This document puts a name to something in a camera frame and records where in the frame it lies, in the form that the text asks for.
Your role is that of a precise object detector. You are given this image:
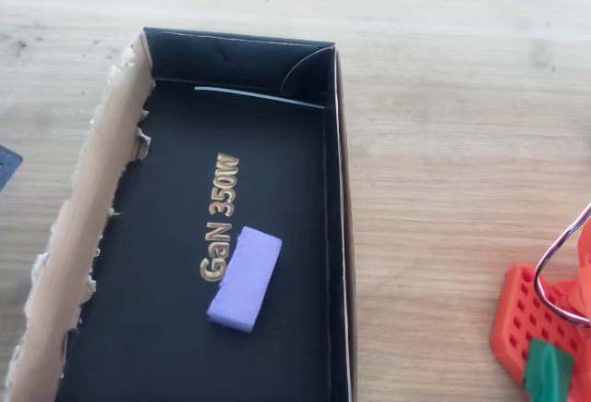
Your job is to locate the purple foam block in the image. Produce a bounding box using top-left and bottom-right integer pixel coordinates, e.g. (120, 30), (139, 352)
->
(206, 225), (283, 334)

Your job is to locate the black cardboard box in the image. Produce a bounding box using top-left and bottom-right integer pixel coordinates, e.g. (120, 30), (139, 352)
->
(4, 26), (359, 402)

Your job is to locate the dark grey tape patch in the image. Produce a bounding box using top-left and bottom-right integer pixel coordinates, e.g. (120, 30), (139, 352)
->
(0, 144), (23, 193)

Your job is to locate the white red black servo cable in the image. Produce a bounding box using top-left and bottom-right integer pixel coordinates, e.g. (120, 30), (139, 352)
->
(533, 202), (591, 328)

